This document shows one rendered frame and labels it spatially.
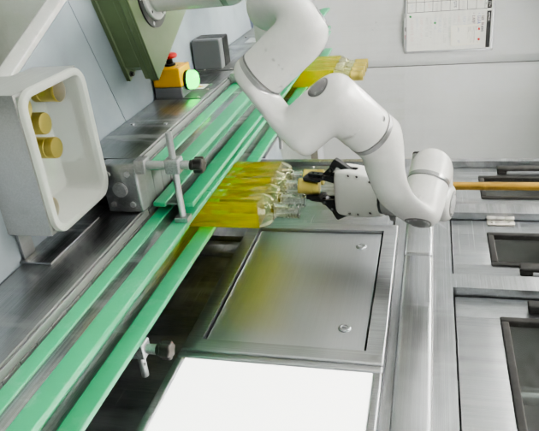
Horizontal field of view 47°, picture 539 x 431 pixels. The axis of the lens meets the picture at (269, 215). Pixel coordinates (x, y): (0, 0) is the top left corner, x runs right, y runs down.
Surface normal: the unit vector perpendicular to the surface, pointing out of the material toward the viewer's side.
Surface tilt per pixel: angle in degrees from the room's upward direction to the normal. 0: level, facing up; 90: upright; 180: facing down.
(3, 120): 90
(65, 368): 90
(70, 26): 0
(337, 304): 91
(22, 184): 90
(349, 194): 109
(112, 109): 0
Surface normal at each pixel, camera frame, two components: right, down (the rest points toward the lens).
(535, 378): -0.10, -0.89
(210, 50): -0.23, 0.45
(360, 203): -0.48, 0.48
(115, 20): -0.17, 0.78
